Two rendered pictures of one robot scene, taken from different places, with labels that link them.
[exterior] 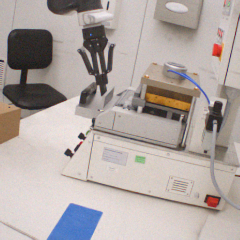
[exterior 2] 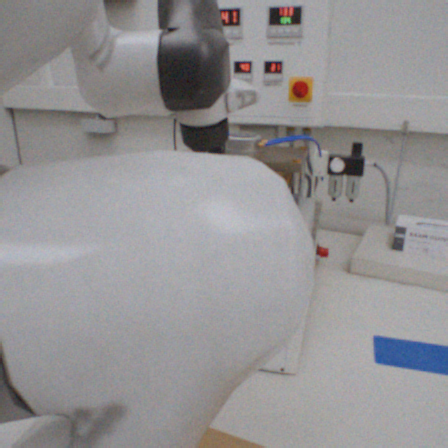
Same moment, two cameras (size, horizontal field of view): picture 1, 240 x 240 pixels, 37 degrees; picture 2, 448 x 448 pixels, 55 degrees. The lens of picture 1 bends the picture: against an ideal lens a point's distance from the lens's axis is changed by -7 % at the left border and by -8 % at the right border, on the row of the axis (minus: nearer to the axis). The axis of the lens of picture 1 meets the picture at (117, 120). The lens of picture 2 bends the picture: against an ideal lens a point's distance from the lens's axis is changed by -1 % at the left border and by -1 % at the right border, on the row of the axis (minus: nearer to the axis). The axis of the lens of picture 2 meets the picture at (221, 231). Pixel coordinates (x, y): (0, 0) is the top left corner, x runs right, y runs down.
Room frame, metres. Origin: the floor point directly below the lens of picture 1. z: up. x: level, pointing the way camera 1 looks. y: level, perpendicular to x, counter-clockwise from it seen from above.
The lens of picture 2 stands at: (1.12, 0.80, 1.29)
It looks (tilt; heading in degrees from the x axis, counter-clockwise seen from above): 21 degrees down; 278
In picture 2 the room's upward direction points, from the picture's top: straight up
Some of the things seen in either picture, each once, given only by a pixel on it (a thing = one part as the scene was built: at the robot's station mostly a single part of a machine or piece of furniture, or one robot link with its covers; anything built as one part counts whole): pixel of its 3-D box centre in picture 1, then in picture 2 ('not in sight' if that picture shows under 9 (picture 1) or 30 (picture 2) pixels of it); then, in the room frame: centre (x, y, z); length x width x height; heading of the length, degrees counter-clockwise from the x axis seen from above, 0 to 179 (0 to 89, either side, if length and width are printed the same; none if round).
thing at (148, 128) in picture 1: (135, 125); (298, 230); (1.08, -0.06, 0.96); 0.26 x 0.05 x 0.07; 83
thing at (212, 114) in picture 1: (209, 124); (343, 172); (0.97, -0.25, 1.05); 0.15 x 0.05 x 0.15; 173
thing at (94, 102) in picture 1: (128, 106); not in sight; (1.22, -0.02, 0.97); 0.30 x 0.22 x 0.08; 83
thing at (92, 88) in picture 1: (89, 92); not in sight; (1.24, 0.11, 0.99); 0.15 x 0.02 x 0.04; 173
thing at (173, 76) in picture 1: (181, 87); (254, 160); (1.18, -0.18, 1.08); 0.31 x 0.24 x 0.13; 173
